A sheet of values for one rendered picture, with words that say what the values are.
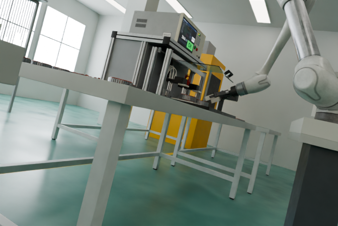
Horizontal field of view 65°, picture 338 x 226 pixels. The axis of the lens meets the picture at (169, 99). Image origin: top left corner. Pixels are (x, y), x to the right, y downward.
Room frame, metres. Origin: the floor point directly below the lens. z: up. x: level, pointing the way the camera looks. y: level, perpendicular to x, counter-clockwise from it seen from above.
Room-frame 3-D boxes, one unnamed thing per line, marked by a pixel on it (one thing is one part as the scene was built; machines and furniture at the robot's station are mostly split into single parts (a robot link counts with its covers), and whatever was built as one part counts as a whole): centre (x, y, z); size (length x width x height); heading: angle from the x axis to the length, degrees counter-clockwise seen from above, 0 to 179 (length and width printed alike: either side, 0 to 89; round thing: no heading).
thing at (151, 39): (1.93, 0.12, 1.09); 0.68 x 0.44 x 0.05; 153
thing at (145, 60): (1.90, 0.06, 0.92); 0.66 x 0.01 x 0.30; 153
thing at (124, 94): (1.90, 0.05, 0.72); 2.20 x 1.01 x 0.05; 153
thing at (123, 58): (1.68, 0.34, 0.91); 0.28 x 0.03 x 0.32; 63
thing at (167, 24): (1.94, 0.11, 1.22); 0.44 x 0.39 x 0.20; 153
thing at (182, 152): (3.98, -1.09, 0.38); 1.85 x 1.10 x 0.75; 153
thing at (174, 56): (1.83, -0.08, 1.03); 0.62 x 0.01 x 0.03; 153
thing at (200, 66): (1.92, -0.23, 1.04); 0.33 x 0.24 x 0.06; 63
